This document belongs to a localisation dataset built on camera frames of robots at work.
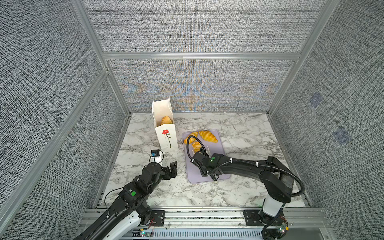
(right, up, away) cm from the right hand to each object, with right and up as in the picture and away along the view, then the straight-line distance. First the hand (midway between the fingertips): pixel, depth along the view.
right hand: (206, 167), depth 87 cm
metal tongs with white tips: (+4, -3, -8) cm, 9 cm away
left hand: (-20, +5, -11) cm, 23 cm away
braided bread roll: (-5, +12, +7) cm, 15 cm away
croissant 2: (-26, +28, +13) cm, 40 cm away
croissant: (+3, +18, +13) cm, 22 cm away
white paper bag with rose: (-23, +20, -2) cm, 31 cm away
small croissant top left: (-9, +17, -7) cm, 20 cm away
